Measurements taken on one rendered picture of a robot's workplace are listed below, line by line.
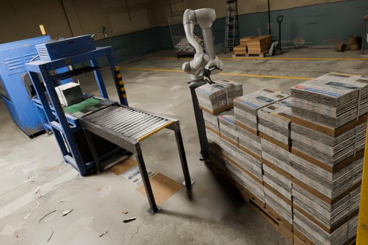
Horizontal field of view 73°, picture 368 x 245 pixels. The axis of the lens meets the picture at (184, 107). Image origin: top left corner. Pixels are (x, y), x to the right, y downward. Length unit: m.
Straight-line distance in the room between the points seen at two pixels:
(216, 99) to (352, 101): 1.22
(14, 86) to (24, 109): 0.46
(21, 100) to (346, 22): 8.22
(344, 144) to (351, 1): 7.11
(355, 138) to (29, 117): 5.28
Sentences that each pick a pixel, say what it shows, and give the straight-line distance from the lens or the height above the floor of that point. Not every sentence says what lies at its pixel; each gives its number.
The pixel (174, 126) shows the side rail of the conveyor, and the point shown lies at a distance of 2.58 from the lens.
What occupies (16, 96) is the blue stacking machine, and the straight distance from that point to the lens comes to 5.63.
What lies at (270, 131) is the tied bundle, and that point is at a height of 0.93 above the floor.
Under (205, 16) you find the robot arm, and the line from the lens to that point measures 2.59.
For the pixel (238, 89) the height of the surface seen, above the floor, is 1.01.
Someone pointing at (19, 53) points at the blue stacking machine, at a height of 1.63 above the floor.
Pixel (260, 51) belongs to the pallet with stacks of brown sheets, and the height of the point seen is 0.19.
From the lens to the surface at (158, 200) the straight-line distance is 2.86.
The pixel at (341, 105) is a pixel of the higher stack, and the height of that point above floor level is 1.23.
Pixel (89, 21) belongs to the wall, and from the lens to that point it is 11.71.
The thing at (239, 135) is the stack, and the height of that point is 0.73.
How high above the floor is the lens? 1.82
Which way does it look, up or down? 21 degrees down
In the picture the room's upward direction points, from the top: 11 degrees counter-clockwise
